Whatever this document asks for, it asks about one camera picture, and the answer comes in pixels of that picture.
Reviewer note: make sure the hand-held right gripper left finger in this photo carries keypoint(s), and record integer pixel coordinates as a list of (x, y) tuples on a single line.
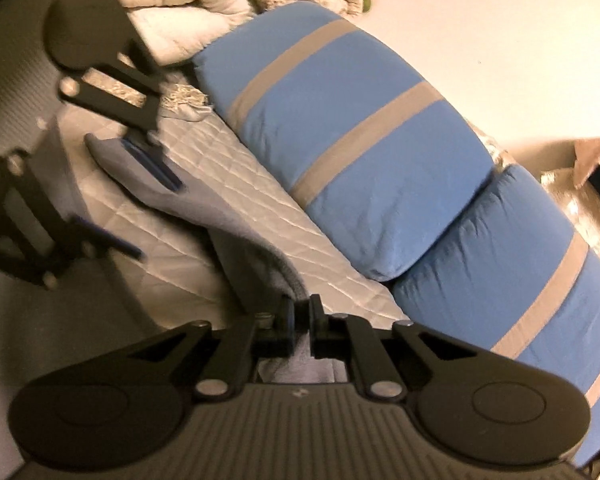
[(289, 325)]

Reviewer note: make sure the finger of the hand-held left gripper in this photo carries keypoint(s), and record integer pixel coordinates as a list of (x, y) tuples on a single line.
[(105, 240), (152, 162)]

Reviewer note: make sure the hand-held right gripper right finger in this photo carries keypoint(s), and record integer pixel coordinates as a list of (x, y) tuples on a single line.
[(316, 327)]

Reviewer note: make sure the grey-blue pants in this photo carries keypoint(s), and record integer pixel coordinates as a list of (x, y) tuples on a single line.
[(240, 240)]

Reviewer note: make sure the white lace cloth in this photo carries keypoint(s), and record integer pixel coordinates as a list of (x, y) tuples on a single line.
[(185, 102)]

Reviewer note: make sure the white puffy duvet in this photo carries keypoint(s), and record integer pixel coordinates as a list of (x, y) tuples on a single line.
[(180, 0)]

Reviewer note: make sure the blue pillow with grey stripes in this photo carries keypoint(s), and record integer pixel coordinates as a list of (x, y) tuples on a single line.
[(355, 135), (495, 270)]

